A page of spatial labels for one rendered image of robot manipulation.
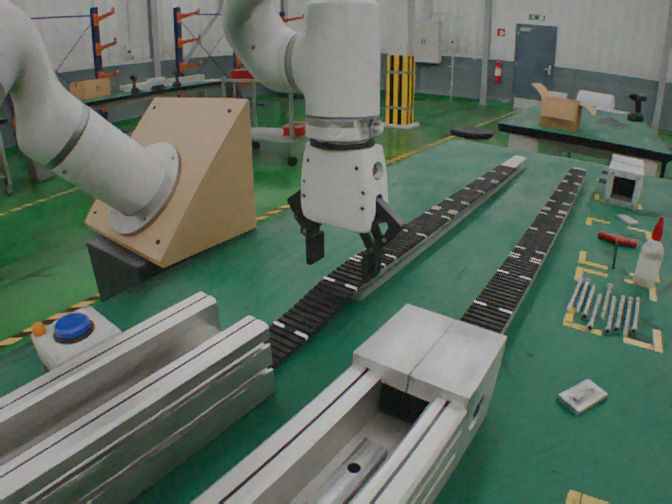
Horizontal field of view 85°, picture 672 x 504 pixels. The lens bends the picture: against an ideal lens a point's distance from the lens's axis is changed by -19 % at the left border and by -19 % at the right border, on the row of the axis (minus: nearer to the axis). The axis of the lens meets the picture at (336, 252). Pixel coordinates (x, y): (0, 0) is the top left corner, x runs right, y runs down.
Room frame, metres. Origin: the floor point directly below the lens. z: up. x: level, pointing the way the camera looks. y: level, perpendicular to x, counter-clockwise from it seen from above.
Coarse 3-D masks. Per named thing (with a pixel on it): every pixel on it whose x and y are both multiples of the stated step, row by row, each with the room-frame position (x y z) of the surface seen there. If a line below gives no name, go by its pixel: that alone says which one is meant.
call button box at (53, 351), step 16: (96, 320) 0.37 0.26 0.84; (32, 336) 0.33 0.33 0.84; (48, 336) 0.33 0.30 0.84; (80, 336) 0.33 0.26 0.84; (96, 336) 0.34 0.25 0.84; (112, 336) 0.34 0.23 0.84; (48, 352) 0.30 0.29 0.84; (64, 352) 0.31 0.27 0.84; (80, 352) 0.31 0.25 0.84; (48, 368) 0.31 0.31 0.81
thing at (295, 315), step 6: (288, 312) 0.46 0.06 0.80; (294, 312) 0.46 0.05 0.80; (300, 312) 0.46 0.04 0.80; (288, 318) 0.45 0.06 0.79; (294, 318) 0.45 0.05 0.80; (300, 318) 0.45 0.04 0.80; (306, 318) 0.45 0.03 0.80; (312, 318) 0.45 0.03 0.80; (318, 318) 0.44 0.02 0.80; (300, 324) 0.44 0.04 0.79; (306, 324) 0.44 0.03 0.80; (312, 324) 0.43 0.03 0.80; (318, 324) 0.44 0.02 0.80
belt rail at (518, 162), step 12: (516, 156) 1.30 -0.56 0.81; (504, 180) 1.08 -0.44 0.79; (492, 192) 0.99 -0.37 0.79; (480, 204) 0.91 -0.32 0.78; (456, 216) 0.79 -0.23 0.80; (444, 228) 0.74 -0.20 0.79; (432, 240) 0.70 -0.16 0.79; (408, 252) 0.62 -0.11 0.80; (420, 252) 0.66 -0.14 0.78; (396, 264) 0.60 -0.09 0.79; (384, 276) 0.56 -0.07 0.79; (360, 288) 0.51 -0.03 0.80; (372, 288) 0.54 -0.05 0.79; (360, 300) 0.51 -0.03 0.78
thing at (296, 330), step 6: (282, 318) 0.45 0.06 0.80; (276, 324) 0.44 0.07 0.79; (282, 324) 0.44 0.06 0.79; (288, 324) 0.44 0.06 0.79; (294, 324) 0.44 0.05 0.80; (282, 330) 0.43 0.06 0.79; (288, 330) 0.43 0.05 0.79; (294, 330) 0.43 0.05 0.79; (300, 330) 0.43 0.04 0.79; (306, 330) 0.42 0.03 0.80; (312, 330) 0.42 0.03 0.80; (294, 336) 0.42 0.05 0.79; (300, 336) 0.42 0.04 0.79; (306, 336) 0.41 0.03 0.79
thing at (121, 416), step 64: (192, 320) 0.35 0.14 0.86; (256, 320) 0.34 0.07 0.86; (64, 384) 0.24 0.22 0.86; (128, 384) 0.28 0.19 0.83; (192, 384) 0.26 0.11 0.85; (256, 384) 0.32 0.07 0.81; (0, 448) 0.18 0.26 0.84; (64, 448) 0.17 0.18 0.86; (128, 448) 0.20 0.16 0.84; (192, 448) 0.25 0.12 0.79
